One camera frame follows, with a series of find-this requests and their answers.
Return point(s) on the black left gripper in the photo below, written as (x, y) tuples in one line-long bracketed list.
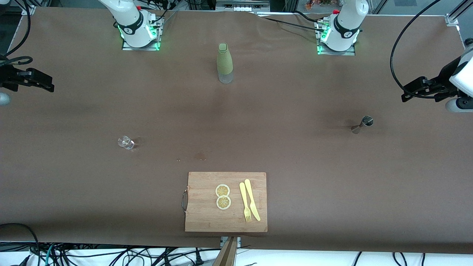
[(442, 80)]

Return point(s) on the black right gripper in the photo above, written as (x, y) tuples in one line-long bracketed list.
[(8, 77)]

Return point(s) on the steel jigger measuring cup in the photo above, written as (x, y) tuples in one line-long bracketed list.
[(366, 120)]

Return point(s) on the small clear glass cup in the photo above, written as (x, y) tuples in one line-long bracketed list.
[(126, 142)]

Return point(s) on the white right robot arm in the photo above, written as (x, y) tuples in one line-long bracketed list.
[(131, 22)]

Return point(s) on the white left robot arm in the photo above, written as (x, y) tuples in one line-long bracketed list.
[(343, 29)]

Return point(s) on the brown table cover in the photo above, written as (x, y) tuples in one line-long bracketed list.
[(295, 166)]

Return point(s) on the green sleeved glass bottle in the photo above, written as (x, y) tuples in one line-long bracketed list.
[(224, 61)]

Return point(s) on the yellow plastic knife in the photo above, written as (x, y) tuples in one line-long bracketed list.
[(250, 197)]

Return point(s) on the yellow plastic fork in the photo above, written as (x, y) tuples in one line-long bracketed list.
[(244, 197)]

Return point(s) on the lemon slice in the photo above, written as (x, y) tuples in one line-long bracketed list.
[(223, 202), (222, 190)]

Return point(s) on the wooden cutting board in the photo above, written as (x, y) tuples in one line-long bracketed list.
[(207, 218)]

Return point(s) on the aluminium corner bracket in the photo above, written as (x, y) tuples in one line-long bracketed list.
[(451, 20), (29, 10)]

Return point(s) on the aluminium frame beam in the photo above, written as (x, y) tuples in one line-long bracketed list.
[(462, 8)]

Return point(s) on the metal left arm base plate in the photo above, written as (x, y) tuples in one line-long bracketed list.
[(334, 53)]

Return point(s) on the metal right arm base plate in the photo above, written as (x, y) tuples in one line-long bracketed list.
[(140, 48)]

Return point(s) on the metal post bracket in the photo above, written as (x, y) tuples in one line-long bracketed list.
[(238, 242)]

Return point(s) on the wooden camera post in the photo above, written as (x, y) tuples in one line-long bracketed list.
[(227, 256)]

